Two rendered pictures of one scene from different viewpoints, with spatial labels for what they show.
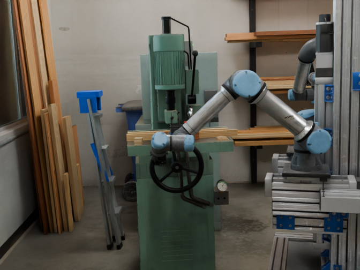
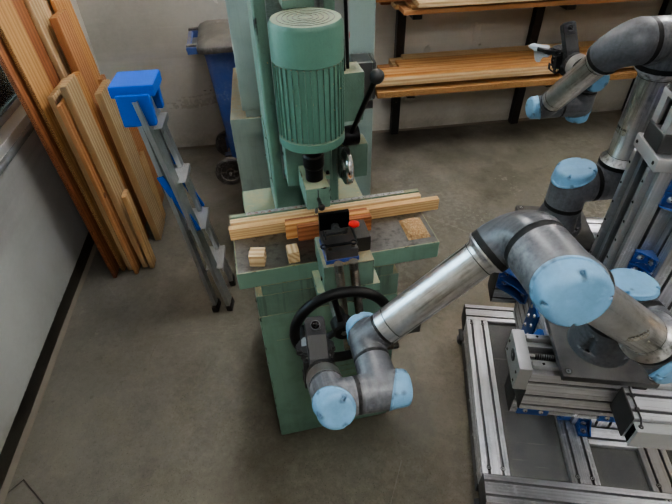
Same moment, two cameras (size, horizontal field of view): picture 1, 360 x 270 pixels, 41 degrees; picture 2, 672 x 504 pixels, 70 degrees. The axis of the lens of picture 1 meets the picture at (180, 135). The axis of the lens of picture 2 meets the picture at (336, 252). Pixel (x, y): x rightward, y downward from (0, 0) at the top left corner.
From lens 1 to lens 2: 170 cm
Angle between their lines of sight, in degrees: 32
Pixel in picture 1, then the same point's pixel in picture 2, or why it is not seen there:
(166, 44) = (307, 53)
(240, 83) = (561, 303)
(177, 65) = (331, 101)
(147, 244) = (285, 388)
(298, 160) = (595, 346)
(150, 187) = (286, 325)
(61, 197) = (127, 227)
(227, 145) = (427, 250)
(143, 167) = (271, 300)
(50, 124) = (75, 120)
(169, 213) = not seen: hidden behind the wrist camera
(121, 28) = not seen: outside the picture
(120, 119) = not seen: hidden behind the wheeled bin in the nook
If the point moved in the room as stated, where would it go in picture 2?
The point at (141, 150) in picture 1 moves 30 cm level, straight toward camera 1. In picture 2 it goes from (266, 278) to (280, 362)
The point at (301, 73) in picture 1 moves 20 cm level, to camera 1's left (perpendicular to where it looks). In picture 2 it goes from (579, 86) to (512, 91)
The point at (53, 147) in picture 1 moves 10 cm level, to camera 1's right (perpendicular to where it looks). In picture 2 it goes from (92, 157) to (114, 155)
